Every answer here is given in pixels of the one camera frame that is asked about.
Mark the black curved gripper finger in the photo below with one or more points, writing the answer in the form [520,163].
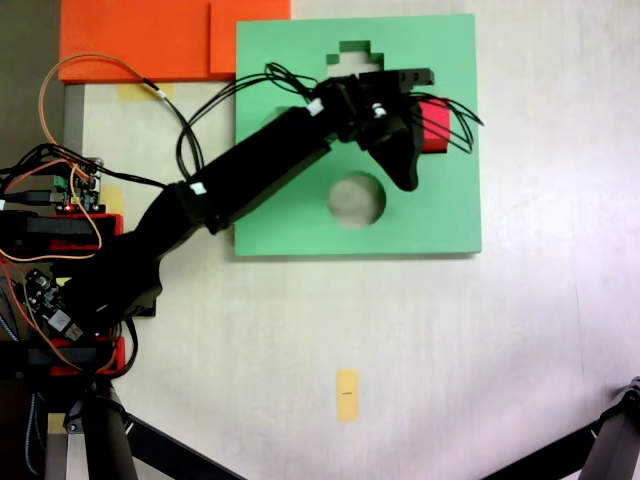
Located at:
[400,165]

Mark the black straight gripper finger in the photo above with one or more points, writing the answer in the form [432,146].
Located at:
[390,81]

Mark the red square block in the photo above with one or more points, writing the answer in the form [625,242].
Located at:
[436,120]

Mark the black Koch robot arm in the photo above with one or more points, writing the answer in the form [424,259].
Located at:
[250,160]

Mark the large orange foam block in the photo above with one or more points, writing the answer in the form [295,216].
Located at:
[125,40]

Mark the green shape sorting board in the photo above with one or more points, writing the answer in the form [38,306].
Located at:
[440,210]

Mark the wide yellow tape strip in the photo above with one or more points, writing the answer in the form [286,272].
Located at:
[132,92]

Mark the yellow tape marker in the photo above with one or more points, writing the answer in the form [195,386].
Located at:
[347,400]

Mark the small yellow tape piece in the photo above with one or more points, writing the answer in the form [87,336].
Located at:
[116,197]

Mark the red and black table clamp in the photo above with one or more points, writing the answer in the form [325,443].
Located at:
[112,222]
[117,350]

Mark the black tripod leg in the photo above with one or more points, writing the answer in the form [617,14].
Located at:
[110,450]
[615,440]

